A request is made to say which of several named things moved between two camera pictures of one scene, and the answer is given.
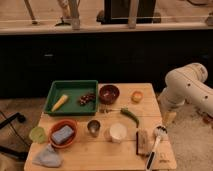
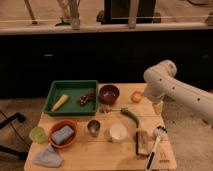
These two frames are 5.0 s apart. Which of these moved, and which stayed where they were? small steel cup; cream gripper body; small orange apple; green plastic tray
Moved: cream gripper body
Stayed: green plastic tray; small orange apple; small steel cup
